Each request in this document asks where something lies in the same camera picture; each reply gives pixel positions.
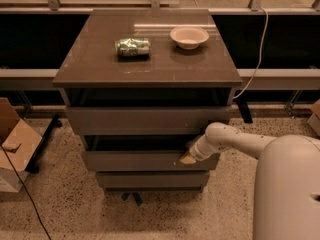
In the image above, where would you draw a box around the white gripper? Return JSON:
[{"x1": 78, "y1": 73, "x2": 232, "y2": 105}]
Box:
[{"x1": 179, "y1": 135, "x2": 214, "y2": 165}]

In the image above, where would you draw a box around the grey drawer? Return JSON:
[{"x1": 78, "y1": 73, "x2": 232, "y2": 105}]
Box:
[
  {"x1": 96, "y1": 171, "x2": 209, "y2": 189},
  {"x1": 65, "y1": 106, "x2": 232, "y2": 135},
  {"x1": 81, "y1": 135, "x2": 219, "y2": 172}
]

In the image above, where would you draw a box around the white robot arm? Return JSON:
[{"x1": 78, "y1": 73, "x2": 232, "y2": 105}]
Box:
[{"x1": 180, "y1": 122, "x2": 320, "y2": 240}]

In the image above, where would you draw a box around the grey bottom drawer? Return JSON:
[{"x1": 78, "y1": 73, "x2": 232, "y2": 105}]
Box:
[{"x1": 96, "y1": 171, "x2": 209, "y2": 189}]

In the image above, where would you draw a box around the grey drawer cabinet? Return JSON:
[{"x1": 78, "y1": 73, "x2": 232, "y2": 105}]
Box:
[{"x1": 53, "y1": 10, "x2": 241, "y2": 198}]

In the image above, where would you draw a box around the grey top drawer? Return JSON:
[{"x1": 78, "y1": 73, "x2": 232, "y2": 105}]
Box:
[{"x1": 65, "y1": 106, "x2": 232, "y2": 135}]

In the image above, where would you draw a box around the black stand foot right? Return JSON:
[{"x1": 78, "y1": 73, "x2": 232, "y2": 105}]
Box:
[{"x1": 236, "y1": 100, "x2": 253, "y2": 124}]

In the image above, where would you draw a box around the black stand foot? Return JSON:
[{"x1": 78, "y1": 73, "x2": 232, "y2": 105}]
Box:
[
  {"x1": 25, "y1": 114, "x2": 62, "y2": 174},
  {"x1": 236, "y1": 100, "x2": 253, "y2": 124}
]

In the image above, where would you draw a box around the white paper bowl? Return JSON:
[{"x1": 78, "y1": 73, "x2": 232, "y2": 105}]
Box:
[{"x1": 170, "y1": 26, "x2": 209, "y2": 50}]

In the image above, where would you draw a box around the crushed green soda can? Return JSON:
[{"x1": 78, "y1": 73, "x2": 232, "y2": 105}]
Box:
[{"x1": 115, "y1": 38, "x2": 151, "y2": 57}]

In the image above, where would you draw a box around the cardboard box right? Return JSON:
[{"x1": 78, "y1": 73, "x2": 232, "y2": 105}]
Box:
[{"x1": 308, "y1": 99, "x2": 320, "y2": 136}]

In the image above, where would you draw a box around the cardboard box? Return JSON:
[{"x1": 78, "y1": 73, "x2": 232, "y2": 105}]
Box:
[
  {"x1": 308, "y1": 99, "x2": 320, "y2": 136},
  {"x1": 0, "y1": 98, "x2": 42, "y2": 193}
]

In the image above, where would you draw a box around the black stand foot left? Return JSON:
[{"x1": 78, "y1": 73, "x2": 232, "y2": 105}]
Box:
[{"x1": 25, "y1": 114, "x2": 62, "y2": 174}]

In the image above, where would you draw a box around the cardboard box left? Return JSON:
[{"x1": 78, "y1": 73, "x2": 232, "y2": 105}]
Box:
[{"x1": 0, "y1": 98, "x2": 42, "y2": 193}]

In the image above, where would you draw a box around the white cable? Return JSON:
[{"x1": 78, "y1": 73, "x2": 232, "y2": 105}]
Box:
[{"x1": 233, "y1": 7, "x2": 270, "y2": 101}]

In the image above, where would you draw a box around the black floor cable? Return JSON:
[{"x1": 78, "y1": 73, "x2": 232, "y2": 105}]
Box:
[{"x1": 0, "y1": 143, "x2": 53, "y2": 240}]

